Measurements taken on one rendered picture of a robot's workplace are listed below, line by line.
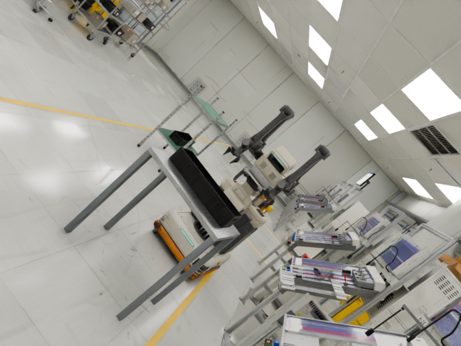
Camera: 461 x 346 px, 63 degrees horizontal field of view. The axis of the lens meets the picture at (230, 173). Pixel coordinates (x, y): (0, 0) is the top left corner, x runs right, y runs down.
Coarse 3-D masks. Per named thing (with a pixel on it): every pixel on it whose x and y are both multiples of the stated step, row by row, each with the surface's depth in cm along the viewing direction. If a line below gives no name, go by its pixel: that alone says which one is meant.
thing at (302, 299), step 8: (304, 296) 284; (288, 304) 291; (296, 304) 285; (304, 304) 285; (280, 312) 290; (272, 320) 289; (264, 328) 291; (224, 336) 308; (248, 336) 295; (256, 336) 292; (224, 344) 299; (232, 344) 309; (240, 344) 295
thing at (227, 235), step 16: (144, 160) 228; (160, 160) 225; (128, 176) 232; (160, 176) 270; (176, 176) 227; (112, 192) 235; (144, 192) 272; (192, 192) 230; (96, 208) 239; (128, 208) 275; (192, 208) 215; (112, 224) 278; (208, 224) 211; (208, 240) 210; (224, 240) 250; (192, 256) 212; (208, 256) 252; (176, 272) 214; (192, 272) 255; (160, 288) 220
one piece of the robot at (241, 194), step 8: (264, 160) 316; (264, 168) 316; (272, 168) 313; (248, 176) 320; (272, 176) 313; (280, 176) 311; (240, 184) 324; (248, 184) 322; (272, 184) 313; (224, 192) 322; (232, 192) 321; (240, 192) 321; (248, 192) 322; (256, 192) 322; (232, 200) 319; (240, 200) 321; (248, 200) 318; (240, 208) 316
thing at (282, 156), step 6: (276, 150) 309; (282, 150) 311; (270, 156) 313; (276, 156) 307; (282, 156) 308; (288, 156) 310; (276, 162) 310; (282, 162) 305; (288, 162) 306; (294, 162) 309; (276, 168) 313; (282, 168) 308; (288, 168) 307; (282, 174) 312
